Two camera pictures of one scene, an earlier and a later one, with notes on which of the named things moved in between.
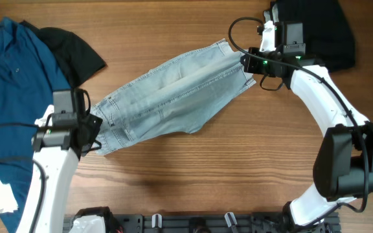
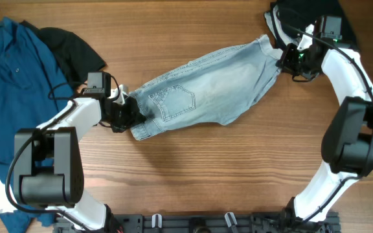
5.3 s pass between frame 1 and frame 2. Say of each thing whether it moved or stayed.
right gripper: moved
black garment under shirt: stayed
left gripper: moved
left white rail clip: stayed
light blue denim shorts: moved
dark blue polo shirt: stayed
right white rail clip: stayed
